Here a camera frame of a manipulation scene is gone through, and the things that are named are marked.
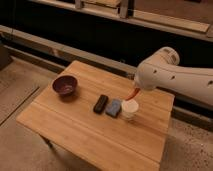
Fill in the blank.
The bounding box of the white ceramic cup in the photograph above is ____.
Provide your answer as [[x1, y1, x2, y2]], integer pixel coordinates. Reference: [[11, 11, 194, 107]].
[[121, 99, 139, 120]]

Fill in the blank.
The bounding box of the grey metal rail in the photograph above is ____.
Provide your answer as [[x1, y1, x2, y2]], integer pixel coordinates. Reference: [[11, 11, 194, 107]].
[[0, 25, 213, 111]]

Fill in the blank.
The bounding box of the purple ceramic bowl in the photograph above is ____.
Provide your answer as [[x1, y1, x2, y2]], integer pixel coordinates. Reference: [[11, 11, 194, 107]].
[[52, 75, 78, 96]]

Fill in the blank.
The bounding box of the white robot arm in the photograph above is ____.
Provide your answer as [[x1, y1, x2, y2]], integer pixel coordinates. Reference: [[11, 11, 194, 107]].
[[134, 47, 213, 106]]

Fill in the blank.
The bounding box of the black rectangular block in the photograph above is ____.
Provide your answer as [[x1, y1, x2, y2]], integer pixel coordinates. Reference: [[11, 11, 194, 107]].
[[93, 95, 108, 114]]

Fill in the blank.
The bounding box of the blue sponge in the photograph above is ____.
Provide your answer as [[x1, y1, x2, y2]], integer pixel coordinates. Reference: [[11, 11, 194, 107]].
[[105, 99, 121, 118]]

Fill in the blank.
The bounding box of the red chili pepper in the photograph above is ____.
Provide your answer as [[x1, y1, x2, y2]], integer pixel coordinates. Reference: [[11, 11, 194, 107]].
[[125, 88, 140, 101]]

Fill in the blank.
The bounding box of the wooden table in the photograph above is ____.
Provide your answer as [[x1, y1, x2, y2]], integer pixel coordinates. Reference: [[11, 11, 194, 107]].
[[17, 61, 174, 171]]

